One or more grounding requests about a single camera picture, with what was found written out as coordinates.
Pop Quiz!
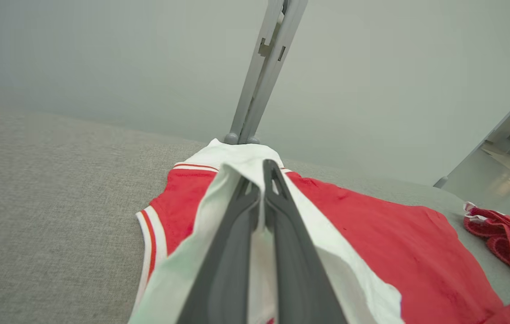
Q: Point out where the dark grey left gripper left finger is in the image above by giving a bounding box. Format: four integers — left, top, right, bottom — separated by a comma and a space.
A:
176, 175, 261, 324

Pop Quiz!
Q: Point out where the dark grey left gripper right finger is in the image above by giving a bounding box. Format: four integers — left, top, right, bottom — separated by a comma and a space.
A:
262, 159, 348, 324

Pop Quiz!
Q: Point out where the red jersey with white trim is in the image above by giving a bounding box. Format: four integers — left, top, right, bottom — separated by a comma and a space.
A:
128, 138, 510, 324

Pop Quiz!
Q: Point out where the grey double partition post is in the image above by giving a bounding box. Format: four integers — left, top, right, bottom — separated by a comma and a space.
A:
223, 0, 308, 145

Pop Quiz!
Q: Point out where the grey metal partition frame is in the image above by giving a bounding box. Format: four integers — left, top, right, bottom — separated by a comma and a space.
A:
433, 76, 510, 189

